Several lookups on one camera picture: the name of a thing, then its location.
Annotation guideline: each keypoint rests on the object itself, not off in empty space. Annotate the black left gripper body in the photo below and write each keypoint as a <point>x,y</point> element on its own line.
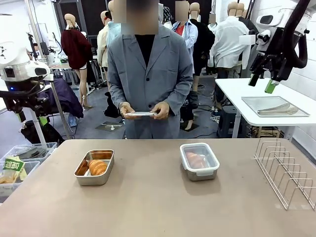
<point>29,101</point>

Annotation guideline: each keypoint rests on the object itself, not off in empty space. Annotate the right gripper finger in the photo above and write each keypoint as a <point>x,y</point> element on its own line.
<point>270,87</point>
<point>253,80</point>

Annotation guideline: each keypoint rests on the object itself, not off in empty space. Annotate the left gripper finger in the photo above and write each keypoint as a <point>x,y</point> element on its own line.
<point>42,121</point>
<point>21,116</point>

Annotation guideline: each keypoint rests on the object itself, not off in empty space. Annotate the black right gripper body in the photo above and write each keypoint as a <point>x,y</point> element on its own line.
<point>277,66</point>

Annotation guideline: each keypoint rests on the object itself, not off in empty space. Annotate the perforated metal baking tray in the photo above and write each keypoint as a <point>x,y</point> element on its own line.
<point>271,101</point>

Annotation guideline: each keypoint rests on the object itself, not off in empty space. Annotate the metal serving tongs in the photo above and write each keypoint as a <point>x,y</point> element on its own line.
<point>279,109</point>

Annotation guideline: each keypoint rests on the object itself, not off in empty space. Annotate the golden croissant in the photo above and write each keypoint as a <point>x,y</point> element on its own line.
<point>98,167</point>
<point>195,160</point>

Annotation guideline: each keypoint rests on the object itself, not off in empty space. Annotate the rectangular stainless steel container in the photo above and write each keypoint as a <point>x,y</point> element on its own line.
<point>93,180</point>
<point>201,177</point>

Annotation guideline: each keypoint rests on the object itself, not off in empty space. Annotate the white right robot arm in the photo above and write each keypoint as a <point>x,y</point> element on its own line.
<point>274,17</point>

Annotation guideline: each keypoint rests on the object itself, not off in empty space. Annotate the person's right forearm grey sleeve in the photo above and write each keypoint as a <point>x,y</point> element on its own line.
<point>114,93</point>

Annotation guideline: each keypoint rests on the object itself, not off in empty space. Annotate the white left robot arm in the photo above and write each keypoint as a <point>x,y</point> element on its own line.
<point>17,61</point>

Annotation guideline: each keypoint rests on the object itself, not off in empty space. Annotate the person's left forearm grey sleeve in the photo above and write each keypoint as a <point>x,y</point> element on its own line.
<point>179,96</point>

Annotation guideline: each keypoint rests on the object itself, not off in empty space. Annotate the person's right hand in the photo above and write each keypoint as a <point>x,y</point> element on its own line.
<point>126,108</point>

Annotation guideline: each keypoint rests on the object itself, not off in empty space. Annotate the person's left hand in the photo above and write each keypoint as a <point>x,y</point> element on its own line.
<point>163,111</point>

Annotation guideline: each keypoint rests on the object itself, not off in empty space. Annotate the large white side table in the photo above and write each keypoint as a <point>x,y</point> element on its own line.
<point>234,89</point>

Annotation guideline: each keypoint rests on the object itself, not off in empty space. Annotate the clear bin with dark items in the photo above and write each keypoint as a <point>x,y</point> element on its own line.
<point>37,151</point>

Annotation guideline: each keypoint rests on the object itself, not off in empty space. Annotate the dark purple draped cloth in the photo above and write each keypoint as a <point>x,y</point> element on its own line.
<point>69,98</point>

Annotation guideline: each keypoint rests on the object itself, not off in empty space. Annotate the dark plastic stool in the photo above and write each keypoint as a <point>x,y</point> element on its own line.
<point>227,121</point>

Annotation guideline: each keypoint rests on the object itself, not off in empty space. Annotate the mannequin in white shirt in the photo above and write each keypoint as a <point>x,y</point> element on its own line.
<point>229,37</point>

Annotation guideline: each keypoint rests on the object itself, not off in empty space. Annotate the green snack bag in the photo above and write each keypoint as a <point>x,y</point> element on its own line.
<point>13,168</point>

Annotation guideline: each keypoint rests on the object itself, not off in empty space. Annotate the mannequin in dark coat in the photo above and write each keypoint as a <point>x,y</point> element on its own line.
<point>247,19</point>

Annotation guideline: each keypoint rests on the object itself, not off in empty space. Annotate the mannequin in black clothes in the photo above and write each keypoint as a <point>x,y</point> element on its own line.
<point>203,44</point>

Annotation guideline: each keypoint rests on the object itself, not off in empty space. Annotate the mannequin in maroon sweater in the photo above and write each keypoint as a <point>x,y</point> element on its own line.
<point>74,47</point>

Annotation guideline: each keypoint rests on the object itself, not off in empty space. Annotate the clear plastic storage bin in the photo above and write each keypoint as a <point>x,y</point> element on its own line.
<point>12,190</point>

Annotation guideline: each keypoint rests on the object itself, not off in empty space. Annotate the mannequin blue shirt red top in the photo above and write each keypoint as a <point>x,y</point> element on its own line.
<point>190,39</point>

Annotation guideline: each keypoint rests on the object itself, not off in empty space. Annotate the mannequin in cream jacket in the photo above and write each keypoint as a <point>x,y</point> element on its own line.
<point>102,49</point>

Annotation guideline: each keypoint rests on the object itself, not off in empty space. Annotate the person in grey jacket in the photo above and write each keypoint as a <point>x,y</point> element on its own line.
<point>148,69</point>

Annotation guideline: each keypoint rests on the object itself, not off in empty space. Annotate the mannequin in blue fleece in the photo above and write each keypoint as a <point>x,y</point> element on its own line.
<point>113,28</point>

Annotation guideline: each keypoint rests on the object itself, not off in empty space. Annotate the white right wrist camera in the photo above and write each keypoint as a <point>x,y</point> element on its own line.
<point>249,40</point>

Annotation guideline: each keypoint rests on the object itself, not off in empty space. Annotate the mannequin floor base plate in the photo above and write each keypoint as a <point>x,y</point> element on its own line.
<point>109,126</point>

